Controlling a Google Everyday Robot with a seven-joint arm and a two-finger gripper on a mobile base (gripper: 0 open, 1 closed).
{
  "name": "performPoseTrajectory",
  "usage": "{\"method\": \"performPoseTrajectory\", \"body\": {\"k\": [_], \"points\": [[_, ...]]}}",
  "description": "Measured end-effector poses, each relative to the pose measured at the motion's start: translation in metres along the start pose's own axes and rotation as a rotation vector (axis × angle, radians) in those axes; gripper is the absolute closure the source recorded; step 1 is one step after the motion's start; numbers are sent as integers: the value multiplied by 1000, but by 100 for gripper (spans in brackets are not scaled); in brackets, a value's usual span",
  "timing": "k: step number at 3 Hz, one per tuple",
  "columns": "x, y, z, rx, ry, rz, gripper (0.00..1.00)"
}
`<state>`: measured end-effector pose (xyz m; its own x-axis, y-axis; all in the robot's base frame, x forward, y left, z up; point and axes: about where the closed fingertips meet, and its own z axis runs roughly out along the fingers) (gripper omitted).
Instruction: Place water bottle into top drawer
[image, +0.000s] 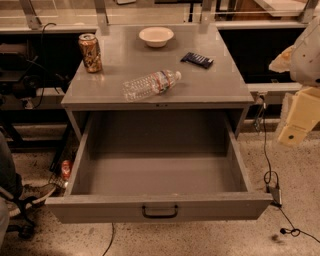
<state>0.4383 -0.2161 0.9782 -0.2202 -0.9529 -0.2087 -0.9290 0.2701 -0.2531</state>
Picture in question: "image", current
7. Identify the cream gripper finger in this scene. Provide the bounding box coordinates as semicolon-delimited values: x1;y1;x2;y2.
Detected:
269;45;294;73
277;87;320;147

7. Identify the clear plastic water bottle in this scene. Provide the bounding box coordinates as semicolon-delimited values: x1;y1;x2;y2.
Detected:
122;70;182;102

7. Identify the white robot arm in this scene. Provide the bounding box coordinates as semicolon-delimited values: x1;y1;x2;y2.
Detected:
269;17;320;146

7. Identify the open grey top drawer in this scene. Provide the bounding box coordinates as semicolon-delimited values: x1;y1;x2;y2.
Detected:
47;110;272;223

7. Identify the dark blue snack packet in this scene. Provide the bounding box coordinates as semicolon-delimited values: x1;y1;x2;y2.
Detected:
181;52;214;69

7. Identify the white bowl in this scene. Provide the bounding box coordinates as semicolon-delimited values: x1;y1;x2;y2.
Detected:
139;27;174;48

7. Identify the grey metal cabinet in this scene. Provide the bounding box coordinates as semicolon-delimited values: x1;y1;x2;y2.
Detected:
62;23;253;137

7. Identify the gold soda can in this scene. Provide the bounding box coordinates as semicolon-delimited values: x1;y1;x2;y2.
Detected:
78;33;102;73

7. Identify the red can on floor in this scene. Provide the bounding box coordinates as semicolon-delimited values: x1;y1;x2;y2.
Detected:
61;160;73;180

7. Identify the grey sneaker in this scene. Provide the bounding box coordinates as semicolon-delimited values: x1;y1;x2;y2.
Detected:
6;183;56;217

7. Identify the person's leg in jeans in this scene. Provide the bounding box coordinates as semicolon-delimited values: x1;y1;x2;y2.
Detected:
0;132;22;247

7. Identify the black office chair base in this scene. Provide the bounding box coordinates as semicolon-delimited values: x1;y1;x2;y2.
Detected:
0;186;39;239

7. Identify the black cable with adapter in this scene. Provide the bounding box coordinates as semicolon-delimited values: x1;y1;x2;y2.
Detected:
258;94;320;244

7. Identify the black drawer handle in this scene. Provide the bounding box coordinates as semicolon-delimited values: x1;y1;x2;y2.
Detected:
141;205;178;219

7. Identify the black cable under drawer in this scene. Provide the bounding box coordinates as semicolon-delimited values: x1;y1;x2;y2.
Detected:
101;222;116;256

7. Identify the black wire basket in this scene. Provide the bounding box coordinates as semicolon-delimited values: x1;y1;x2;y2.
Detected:
49;123;79;189

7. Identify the black cable at left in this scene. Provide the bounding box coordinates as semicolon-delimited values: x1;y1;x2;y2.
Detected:
19;21;71;110

